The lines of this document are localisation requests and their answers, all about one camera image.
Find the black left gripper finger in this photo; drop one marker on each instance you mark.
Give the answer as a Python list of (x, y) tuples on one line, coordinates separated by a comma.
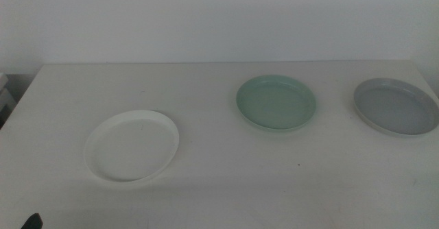
[(33, 222)]

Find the white shallow bowl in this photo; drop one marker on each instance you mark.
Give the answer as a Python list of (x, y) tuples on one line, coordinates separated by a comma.
[(132, 146)]

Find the pale green shallow bowl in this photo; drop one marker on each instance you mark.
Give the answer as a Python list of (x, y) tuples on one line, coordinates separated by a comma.
[(276, 104)]

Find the grey shallow bowl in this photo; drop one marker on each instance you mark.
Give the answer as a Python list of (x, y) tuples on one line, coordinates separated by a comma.
[(398, 109)]

